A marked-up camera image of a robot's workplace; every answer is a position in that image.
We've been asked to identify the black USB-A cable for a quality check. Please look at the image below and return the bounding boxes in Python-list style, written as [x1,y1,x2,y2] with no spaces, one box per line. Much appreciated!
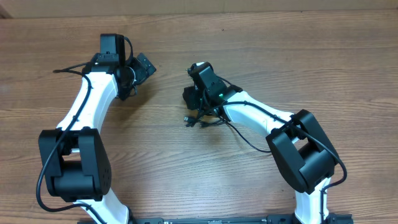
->
[183,105,212,128]

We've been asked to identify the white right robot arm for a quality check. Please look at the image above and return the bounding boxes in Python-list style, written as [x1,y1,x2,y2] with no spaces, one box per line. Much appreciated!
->
[183,62,353,223]

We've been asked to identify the thin grey-tipped USB-C cable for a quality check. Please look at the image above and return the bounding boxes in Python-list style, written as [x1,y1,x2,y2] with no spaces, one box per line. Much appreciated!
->
[199,118,229,129]

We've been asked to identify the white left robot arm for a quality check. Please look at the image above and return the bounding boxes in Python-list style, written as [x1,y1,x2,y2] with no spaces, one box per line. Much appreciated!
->
[35,34,156,223]

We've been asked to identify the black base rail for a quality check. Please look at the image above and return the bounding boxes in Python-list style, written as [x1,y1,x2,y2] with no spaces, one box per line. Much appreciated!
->
[77,213,354,224]

